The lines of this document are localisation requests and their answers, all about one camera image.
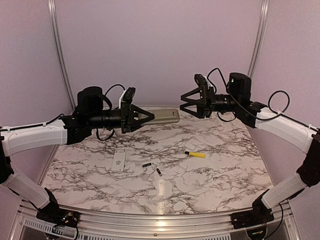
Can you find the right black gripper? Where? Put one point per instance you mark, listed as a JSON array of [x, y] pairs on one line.
[[205, 106]]

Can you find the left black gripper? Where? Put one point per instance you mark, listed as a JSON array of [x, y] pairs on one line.
[[132, 123]]

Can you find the small white remote control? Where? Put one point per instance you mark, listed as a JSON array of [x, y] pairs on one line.
[[163, 116]]

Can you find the large white remote control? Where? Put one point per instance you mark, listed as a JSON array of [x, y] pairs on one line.
[[119, 159]]

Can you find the yellow handled screwdriver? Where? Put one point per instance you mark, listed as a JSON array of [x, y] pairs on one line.
[[195, 154]]

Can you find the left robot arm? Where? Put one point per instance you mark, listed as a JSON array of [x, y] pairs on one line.
[[94, 111]]

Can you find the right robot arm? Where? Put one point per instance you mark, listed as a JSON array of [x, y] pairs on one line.
[[256, 115]]

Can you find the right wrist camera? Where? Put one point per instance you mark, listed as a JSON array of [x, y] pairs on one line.
[[203, 80]]

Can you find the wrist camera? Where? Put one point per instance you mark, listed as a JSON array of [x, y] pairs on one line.
[[128, 95], [203, 80]]

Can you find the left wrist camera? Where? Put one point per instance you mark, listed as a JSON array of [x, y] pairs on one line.
[[128, 95]]

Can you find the aluminium front rail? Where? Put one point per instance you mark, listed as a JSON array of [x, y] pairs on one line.
[[100, 225]]

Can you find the right aluminium corner post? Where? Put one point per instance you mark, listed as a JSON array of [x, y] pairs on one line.
[[261, 29]]

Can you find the aluminium corner post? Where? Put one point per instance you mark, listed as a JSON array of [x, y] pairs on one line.
[[261, 29], [59, 52]]

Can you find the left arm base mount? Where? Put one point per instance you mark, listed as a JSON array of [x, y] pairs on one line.
[[62, 217]]

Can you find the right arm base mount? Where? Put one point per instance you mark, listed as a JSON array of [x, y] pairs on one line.
[[250, 218]]

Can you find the left aluminium corner post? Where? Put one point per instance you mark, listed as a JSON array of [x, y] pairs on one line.
[[59, 52]]

